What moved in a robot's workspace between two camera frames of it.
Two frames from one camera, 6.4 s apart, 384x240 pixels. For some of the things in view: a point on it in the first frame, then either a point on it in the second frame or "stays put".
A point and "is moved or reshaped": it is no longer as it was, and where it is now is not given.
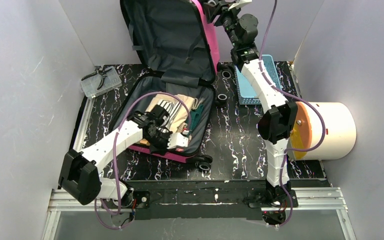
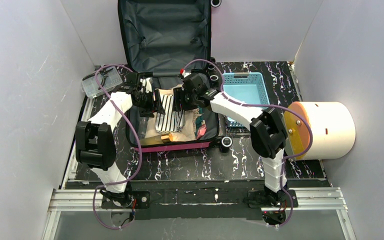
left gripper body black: x=160 y=140 -> x=153 y=106
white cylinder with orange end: x=307 y=131 stays put
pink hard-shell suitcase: x=169 y=47 is moved or reshaped
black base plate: x=203 y=200 stays put
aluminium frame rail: x=310 y=199 stays put
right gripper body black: x=216 y=9 -> x=181 y=103
